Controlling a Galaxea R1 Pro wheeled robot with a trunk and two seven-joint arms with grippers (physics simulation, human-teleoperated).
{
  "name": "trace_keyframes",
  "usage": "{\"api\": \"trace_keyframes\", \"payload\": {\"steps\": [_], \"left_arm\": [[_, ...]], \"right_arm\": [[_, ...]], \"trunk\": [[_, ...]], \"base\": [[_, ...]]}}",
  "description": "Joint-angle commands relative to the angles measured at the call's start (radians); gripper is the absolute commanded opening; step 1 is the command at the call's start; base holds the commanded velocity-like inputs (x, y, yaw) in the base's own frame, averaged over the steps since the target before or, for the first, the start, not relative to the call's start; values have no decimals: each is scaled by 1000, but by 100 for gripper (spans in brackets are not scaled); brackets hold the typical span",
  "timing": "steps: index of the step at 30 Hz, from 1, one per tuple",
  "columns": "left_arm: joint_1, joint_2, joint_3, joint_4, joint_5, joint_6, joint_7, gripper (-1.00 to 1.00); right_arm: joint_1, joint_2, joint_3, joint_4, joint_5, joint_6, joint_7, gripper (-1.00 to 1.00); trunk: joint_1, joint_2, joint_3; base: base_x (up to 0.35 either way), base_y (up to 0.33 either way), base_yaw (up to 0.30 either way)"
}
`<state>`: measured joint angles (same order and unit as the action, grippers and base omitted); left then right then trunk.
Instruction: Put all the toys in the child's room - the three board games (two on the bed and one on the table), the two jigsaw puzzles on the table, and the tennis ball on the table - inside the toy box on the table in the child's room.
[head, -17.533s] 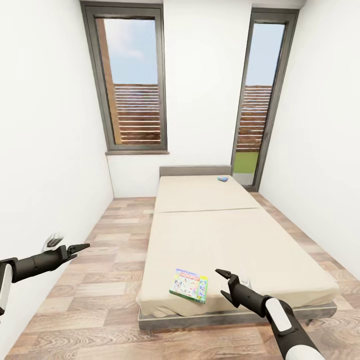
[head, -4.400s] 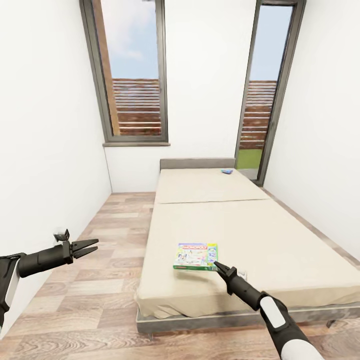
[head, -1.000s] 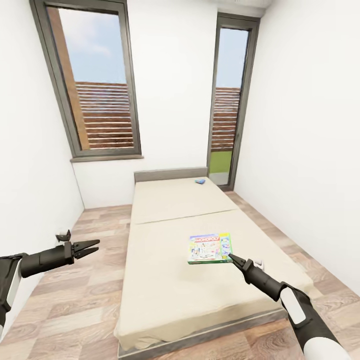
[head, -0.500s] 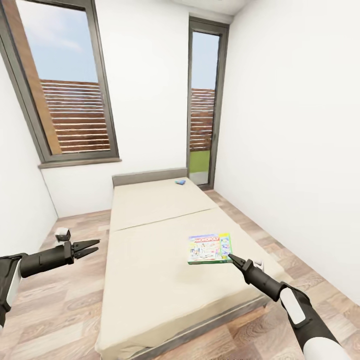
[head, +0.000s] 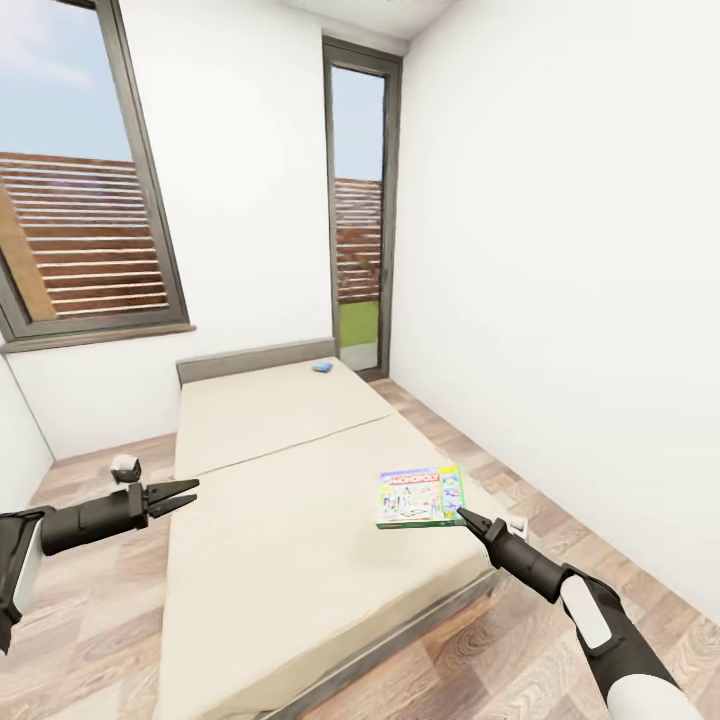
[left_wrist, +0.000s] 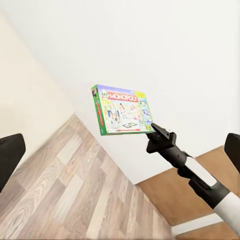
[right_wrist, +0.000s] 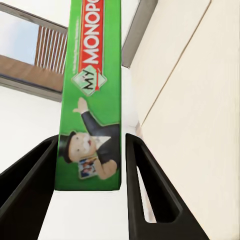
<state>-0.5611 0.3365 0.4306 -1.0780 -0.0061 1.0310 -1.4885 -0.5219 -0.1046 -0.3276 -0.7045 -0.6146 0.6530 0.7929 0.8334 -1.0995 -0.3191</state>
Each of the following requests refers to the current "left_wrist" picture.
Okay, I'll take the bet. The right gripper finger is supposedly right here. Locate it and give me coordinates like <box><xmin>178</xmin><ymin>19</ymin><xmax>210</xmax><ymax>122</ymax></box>
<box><xmin>146</xmin><ymin>132</ymin><xmax>162</xmax><ymax>147</ymax></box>
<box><xmin>151</xmin><ymin>123</ymin><xmax>170</xmax><ymax>141</ymax></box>

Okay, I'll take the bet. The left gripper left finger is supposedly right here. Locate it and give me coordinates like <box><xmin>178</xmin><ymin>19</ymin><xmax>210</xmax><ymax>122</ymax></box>
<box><xmin>0</xmin><ymin>133</ymin><xmax>26</xmax><ymax>193</ymax></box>

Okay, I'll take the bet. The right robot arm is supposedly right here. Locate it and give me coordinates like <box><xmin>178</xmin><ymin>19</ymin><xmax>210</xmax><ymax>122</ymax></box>
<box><xmin>146</xmin><ymin>123</ymin><xmax>240</xmax><ymax>237</ymax></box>

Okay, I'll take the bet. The board game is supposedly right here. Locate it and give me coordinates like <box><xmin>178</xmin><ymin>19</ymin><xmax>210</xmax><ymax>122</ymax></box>
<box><xmin>91</xmin><ymin>84</ymin><xmax>156</xmax><ymax>136</ymax></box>

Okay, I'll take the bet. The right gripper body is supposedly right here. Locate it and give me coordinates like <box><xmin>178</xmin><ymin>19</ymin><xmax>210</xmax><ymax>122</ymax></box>
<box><xmin>146</xmin><ymin>131</ymin><xmax>181</xmax><ymax>162</ymax></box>

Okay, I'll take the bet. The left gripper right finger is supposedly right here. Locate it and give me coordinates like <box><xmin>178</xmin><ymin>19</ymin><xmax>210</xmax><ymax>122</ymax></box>
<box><xmin>224</xmin><ymin>133</ymin><xmax>240</xmax><ymax>173</ymax></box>

